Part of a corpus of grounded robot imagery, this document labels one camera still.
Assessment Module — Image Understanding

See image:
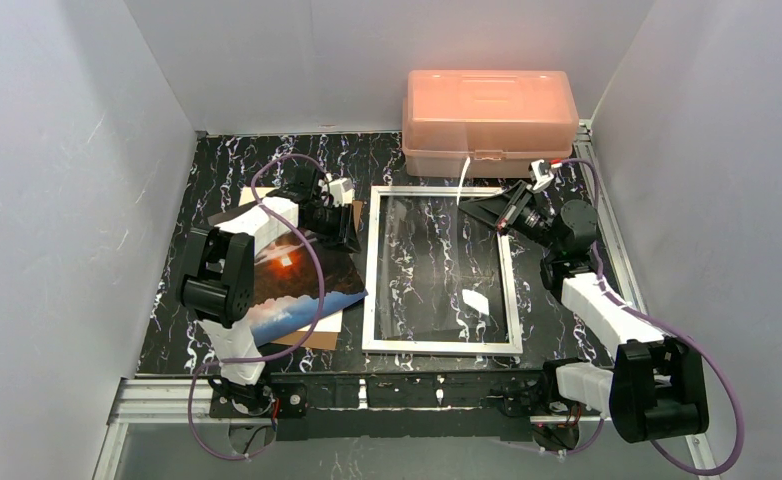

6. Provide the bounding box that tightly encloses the clear glass sheet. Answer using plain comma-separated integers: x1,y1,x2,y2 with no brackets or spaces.
374,155,515,344

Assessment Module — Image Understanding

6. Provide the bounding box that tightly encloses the brown backing board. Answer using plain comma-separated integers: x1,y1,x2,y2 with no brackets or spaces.
237,186,364,351

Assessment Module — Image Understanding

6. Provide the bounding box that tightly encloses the pink plastic storage box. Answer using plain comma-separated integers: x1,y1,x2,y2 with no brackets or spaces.
401,70,579,178

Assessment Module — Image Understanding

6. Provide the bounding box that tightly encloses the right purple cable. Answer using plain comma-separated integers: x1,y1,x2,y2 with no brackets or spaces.
530,157,746,477

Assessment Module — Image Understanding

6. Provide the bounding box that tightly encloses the white picture frame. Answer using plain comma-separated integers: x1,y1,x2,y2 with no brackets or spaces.
361,184,525,356

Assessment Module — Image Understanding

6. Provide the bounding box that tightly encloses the aluminium rail base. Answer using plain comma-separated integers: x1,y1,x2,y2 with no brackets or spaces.
112,370,609,443

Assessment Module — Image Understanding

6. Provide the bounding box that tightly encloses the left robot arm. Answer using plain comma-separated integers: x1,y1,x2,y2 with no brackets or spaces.
176,166,367,387

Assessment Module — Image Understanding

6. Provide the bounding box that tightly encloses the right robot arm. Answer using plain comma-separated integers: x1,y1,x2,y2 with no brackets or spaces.
458,160,710,443

